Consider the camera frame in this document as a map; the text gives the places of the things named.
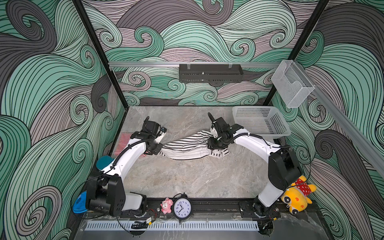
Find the red white striped tank top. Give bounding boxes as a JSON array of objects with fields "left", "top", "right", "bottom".
[{"left": 113, "top": 133, "right": 132, "bottom": 157}]

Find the black white striped tank top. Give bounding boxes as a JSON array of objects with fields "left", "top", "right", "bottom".
[{"left": 159, "top": 130, "right": 230, "bottom": 161}]

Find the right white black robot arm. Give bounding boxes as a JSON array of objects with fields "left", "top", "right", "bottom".
[{"left": 208, "top": 113, "right": 303, "bottom": 215}]

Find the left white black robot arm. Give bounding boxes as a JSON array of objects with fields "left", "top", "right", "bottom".
[{"left": 85, "top": 118, "right": 167, "bottom": 217}]

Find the white plastic laundry basket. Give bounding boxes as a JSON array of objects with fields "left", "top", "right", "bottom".
[{"left": 232, "top": 106, "right": 291, "bottom": 139}]

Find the teal lid white cup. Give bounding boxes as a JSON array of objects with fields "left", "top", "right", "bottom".
[{"left": 96, "top": 156, "right": 115, "bottom": 171}]

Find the pink plush toy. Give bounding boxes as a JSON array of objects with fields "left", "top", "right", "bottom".
[{"left": 161, "top": 198, "right": 174, "bottom": 215}]

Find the black round alarm clock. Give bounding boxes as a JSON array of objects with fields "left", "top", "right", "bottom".
[{"left": 172, "top": 193, "right": 193, "bottom": 223}]

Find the yellow plush toy red shirt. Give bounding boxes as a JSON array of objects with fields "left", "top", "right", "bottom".
[{"left": 281, "top": 176, "right": 317, "bottom": 215}]

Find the blue yellow plastic toy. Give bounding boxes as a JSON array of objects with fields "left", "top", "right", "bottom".
[{"left": 72, "top": 191, "right": 88, "bottom": 214}]

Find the black wall shelf tray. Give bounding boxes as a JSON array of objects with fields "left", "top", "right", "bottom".
[{"left": 179, "top": 65, "right": 244, "bottom": 86}]

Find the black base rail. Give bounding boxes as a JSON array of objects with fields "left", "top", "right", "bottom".
[{"left": 104, "top": 197, "right": 316, "bottom": 219}]

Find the aluminium back wall rail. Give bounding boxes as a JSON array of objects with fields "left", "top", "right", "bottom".
[{"left": 108, "top": 61, "right": 280, "bottom": 69}]

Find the aluminium wall rail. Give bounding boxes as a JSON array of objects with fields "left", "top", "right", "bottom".
[
  {"left": 108, "top": 61, "right": 280, "bottom": 69},
  {"left": 299, "top": 66, "right": 384, "bottom": 175}
]

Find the clear acrylic wall holder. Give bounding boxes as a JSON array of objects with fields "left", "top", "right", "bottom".
[{"left": 271, "top": 60, "right": 315, "bottom": 109}]

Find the white slotted cable duct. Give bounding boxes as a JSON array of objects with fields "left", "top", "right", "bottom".
[{"left": 85, "top": 221, "right": 259, "bottom": 232}]

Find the aluminium right wall rail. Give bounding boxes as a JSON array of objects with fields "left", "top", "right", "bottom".
[{"left": 299, "top": 66, "right": 384, "bottom": 175}]

